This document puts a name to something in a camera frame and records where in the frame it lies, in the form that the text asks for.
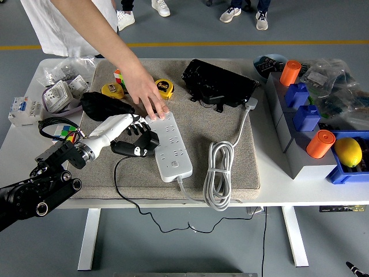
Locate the colourful puzzle cube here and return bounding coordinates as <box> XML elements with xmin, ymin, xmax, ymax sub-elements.
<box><xmin>51</xmin><ymin>125</ymin><xmax>80</xmax><ymax>145</ymax></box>
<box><xmin>114</xmin><ymin>69</ymin><xmax>127</xmax><ymax>86</ymax></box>

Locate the black hanging cable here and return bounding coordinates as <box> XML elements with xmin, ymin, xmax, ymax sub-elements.
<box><xmin>261</xmin><ymin>206</ymin><xmax>268</xmax><ymax>277</ymax></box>

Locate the yellow lemon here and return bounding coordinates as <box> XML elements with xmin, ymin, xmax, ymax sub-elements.
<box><xmin>334</xmin><ymin>137</ymin><xmax>363</xmax><ymax>168</ymax></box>

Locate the orange cylinder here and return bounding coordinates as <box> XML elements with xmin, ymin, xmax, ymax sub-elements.
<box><xmin>280</xmin><ymin>59</ymin><xmax>303</xmax><ymax>87</ymax></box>
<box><xmin>306</xmin><ymin>129</ymin><xmax>337</xmax><ymax>159</ymax></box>

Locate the blue storage bin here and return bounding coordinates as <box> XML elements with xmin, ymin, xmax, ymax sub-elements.
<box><xmin>325</xmin><ymin>130</ymin><xmax>369</xmax><ymax>185</ymax></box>

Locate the grey box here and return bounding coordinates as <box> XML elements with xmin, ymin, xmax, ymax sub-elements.
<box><xmin>272</xmin><ymin>111</ymin><xmax>321</xmax><ymax>152</ymax></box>
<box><xmin>284</xmin><ymin>129</ymin><xmax>338</xmax><ymax>180</ymax></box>
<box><xmin>265</xmin><ymin>71</ymin><xmax>311</xmax><ymax>126</ymax></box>

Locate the yellow tape measure black label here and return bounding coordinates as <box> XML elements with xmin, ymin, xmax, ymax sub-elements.
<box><xmin>155</xmin><ymin>79</ymin><xmax>175</xmax><ymax>100</ymax></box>

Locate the light blue bowl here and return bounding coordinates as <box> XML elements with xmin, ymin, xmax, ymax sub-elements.
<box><xmin>253</xmin><ymin>54</ymin><xmax>289</xmax><ymax>83</ymax></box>

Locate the clear bag of dark parts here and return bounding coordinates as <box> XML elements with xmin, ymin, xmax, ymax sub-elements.
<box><xmin>314</xmin><ymin>86</ymin><xmax>369</xmax><ymax>133</ymax></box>

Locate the black folded umbrella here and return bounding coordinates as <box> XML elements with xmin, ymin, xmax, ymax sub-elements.
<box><xmin>80</xmin><ymin>91</ymin><xmax>135</xmax><ymax>122</ymax></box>

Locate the person's leg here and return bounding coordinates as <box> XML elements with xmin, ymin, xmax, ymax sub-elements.
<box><xmin>219</xmin><ymin>0</ymin><xmax>243</xmax><ymax>23</ymax></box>
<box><xmin>255</xmin><ymin>0</ymin><xmax>272</xmax><ymax>31</ymax></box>
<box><xmin>116</xmin><ymin>0</ymin><xmax>135</xmax><ymax>32</ymax></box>
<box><xmin>152</xmin><ymin>0</ymin><xmax>171</xmax><ymax>17</ymax></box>

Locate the clear bag of small parts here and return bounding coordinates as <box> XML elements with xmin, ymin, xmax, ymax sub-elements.
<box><xmin>40</xmin><ymin>54</ymin><xmax>99</xmax><ymax>87</ymax></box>

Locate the white power strip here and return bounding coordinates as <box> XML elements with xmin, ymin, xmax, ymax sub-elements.
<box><xmin>145</xmin><ymin>111</ymin><xmax>194</xmax><ymax>183</ymax></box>

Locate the small black bracket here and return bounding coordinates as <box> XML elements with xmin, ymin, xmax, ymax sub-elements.
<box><xmin>189</xmin><ymin>86</ymin><xmax>225</xmax><ymax>113</ymax></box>

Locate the white power strip cable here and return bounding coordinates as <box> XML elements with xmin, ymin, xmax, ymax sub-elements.
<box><xmin>176</xmin><ymin>97</ymin><xmax>259</xmax><ymax>212</ymax></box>

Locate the thin black adapter cord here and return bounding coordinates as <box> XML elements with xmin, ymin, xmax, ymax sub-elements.
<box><xmin>114</xmin><ymin>155</ymin><xmax>260</xmax><ymax>234</ymax></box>

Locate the white table leg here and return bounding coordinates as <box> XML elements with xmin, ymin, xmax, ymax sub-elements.
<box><xmin>281</xmin><ymin>206</ymin><xmax>310</xmax><ymax>268</ymax></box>
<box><xmin>77</xmin><ymin>207</ymin><xmax>101</xmax><ymax>271</ymax></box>

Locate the clear bag with white connector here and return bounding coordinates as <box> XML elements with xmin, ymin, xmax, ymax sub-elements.
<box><xmin>299</xmin><ymin>58</ymin><xmax>361</xmax><ymax>98</ymax></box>

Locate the yellow tape measure clear window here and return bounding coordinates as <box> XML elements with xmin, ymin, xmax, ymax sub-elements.
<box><xmin>100</xmin><ymin>82</ymin><xmax>125</xmax><ymax>99</ymax></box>

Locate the blue plastic block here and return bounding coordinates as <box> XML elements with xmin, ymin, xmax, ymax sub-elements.
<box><xmin>284</xmin><ymin>82</ymin><xmax>310</xmax><ymax>110</ymax></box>
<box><xmin>292</xmin><ymin>104</ymin><xmax>322</xmax><ymax>133</ymax></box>

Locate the person's left hand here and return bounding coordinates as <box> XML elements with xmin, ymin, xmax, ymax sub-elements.
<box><xmin>123</xmin><ymin>72</ymin><xmax>171</xmax><ymax>121</ymax></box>

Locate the large white socket module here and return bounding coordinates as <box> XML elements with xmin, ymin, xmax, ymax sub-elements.
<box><xmin>43</xmin><ymin>80</ymin><xmax>76</xmax><ymax>113</ymax></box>

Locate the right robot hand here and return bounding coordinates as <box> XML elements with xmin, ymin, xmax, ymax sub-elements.
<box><xmin>345</xmin><ymin>261</ymin><xmax>366</xmax><ymax>277</ymax></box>

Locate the black circuit board pile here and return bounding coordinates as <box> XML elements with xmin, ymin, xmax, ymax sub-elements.
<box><xmin>256</xmin><ymin>56</ymin><xmax>286</xmax><ymax>74</ymax></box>

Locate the person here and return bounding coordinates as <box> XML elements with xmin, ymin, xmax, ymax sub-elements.
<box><xmin>20</xmin><ymin>0</ymin><xmax>119</xmax><ymax>58</ymax></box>

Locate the grey-brown mat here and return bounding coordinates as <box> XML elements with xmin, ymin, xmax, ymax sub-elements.
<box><xmin>62</xmin><ymin>59</ymin><xmax>262</xmax><ymax>200</ymax></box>

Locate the small white socket module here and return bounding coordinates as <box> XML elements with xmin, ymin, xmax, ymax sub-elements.
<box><xmin>67</xmin><ymin>74</ymin><xmax>92</xmax><ymax>98</ymax></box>

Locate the white circuit breaker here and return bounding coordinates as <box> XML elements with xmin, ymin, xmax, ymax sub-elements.
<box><xmin>7</xmin><ymin>96</ymin><xmax>45</xmax><ymax>127</ymax></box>

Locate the black table control panel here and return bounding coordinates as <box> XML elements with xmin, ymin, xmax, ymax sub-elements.
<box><xmin>319</xmin><ymin>205</ymin><xmax>366</xmax><ymax>214</ymax></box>

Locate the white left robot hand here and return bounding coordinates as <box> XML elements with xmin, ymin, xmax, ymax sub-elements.
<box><xmin>82</xmin><ymin>113</ymin><xmax>156</xmax><ymax>159</ymax></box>

